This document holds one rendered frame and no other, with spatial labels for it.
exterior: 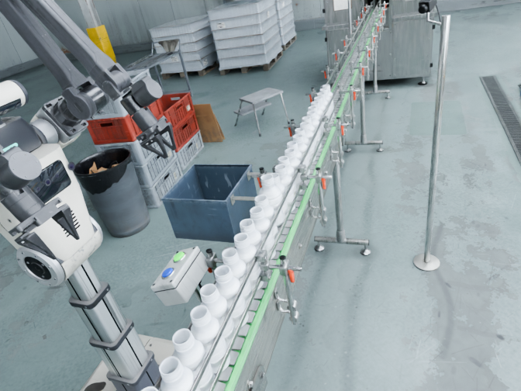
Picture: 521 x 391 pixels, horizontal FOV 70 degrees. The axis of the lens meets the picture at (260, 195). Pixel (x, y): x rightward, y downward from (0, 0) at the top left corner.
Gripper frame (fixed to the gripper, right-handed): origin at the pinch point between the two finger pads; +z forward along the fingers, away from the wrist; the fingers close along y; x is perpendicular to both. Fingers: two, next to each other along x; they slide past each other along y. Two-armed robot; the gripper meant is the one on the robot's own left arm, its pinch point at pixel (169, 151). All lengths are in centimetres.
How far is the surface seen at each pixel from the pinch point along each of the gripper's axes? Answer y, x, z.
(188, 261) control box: -30.4, -5.6, 22.1
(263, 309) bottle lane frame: -33, -17, 41
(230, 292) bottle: -40, -19, 28
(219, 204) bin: 24.2, 12.9, 32.1
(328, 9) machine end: 446, -18, 12
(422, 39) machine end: 435, -102, 103
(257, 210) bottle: -13.2, -21.1, 24.5
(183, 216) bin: 27, 34, 31
